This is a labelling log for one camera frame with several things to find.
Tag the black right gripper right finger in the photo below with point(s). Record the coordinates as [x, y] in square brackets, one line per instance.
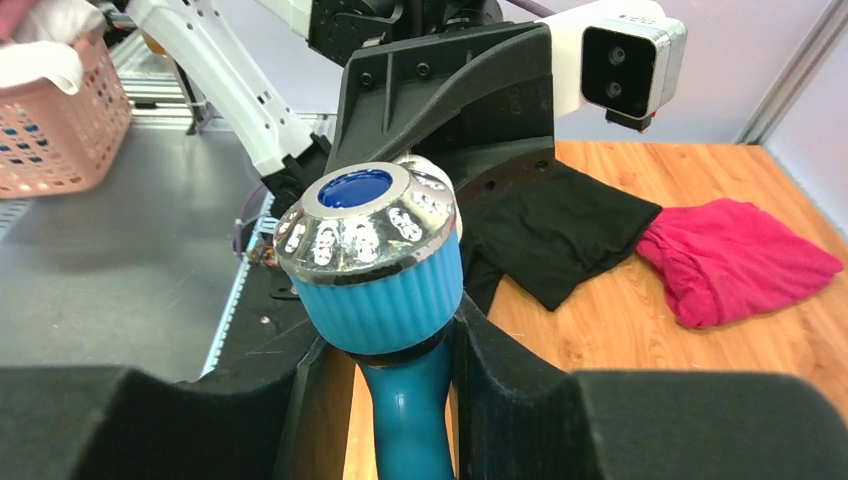
[518, 417]

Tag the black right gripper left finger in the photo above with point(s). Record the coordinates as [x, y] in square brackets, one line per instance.
[241, 421]

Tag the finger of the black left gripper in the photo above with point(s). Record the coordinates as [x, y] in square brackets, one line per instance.
[478, 103]

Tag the blue water faucet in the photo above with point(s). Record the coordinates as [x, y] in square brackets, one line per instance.
[373, 253]

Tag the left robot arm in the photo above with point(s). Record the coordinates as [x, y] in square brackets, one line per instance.
[286, 152]

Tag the black cloth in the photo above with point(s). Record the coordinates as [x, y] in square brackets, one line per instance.
[549, 235]

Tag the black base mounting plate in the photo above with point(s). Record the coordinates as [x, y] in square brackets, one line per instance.
[266, 340]

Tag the magenta cloth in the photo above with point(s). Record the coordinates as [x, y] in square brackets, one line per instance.
[726, 261]

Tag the pink plastic basket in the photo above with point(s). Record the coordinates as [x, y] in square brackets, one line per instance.
[53, 143]

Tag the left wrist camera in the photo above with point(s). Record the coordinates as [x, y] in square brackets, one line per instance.
[622, 56]

